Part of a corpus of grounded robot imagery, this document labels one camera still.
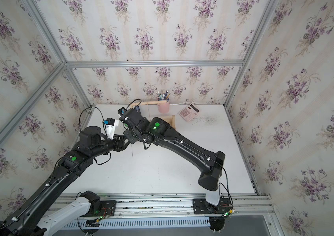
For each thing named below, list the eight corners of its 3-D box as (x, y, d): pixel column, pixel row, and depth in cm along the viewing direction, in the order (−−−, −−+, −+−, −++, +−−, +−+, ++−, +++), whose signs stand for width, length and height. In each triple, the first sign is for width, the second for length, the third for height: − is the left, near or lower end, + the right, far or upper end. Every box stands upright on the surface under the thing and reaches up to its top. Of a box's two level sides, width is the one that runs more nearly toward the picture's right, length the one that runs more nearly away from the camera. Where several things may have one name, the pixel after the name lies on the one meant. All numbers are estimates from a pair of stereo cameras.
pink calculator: (188, 121, 112) (188, 119, 110) (178, 114, 117) (178, 111, 115) (200, 112, 119) (201, 110, 116) (190, 105, 124) (191, 103, 121)
